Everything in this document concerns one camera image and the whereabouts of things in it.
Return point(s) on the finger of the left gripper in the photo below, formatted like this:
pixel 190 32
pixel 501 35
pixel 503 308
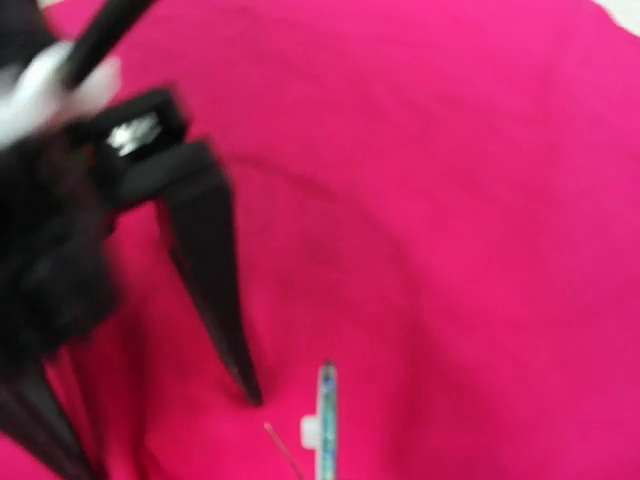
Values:
pixel 33 417

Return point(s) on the green blue brooch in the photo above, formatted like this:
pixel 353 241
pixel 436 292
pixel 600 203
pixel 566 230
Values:
pixel 319 431

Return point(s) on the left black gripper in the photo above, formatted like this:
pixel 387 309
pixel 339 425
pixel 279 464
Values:
pixel 56 282

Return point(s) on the magenta t-shirt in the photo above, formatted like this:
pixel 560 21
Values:
pixel 442 197

